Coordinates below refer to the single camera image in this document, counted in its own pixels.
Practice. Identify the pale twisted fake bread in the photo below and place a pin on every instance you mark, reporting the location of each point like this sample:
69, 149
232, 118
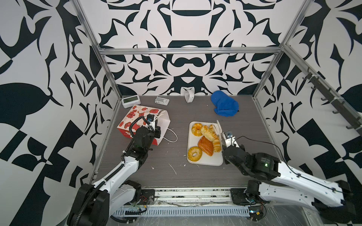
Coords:
209, 132

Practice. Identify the brown triangular fake pastry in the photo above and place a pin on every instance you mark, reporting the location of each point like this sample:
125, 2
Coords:
206, 146

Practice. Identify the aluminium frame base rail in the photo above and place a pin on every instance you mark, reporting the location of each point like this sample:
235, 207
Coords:
205, 201

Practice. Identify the yellow fake bread bun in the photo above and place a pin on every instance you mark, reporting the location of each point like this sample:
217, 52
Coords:
196, 129

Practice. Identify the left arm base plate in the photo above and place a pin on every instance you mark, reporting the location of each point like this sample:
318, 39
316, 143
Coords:
144, 197

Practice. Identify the grey wall hook rail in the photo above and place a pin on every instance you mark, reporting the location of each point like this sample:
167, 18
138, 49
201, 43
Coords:
330, 95

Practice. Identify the red white paper bag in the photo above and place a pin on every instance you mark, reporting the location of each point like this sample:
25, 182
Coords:
160, 116

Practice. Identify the white plastic tray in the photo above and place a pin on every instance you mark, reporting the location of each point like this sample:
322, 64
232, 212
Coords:
216, 159

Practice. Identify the blue cap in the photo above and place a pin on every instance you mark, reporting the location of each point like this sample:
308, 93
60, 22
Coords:
224, 105

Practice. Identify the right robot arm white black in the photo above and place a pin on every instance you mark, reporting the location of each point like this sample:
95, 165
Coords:
274, 180

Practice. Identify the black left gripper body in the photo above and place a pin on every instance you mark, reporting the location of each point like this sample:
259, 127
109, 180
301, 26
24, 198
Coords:
150, 135

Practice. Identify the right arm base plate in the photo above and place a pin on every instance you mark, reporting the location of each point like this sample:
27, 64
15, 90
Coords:
240, 196

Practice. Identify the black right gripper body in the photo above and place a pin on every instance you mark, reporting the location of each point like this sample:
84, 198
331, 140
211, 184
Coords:
244, 171

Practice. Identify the white digital clock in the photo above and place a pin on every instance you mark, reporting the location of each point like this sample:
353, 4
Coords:
130, 101

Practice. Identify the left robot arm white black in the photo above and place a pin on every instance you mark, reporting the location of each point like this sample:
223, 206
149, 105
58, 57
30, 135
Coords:
95, 203

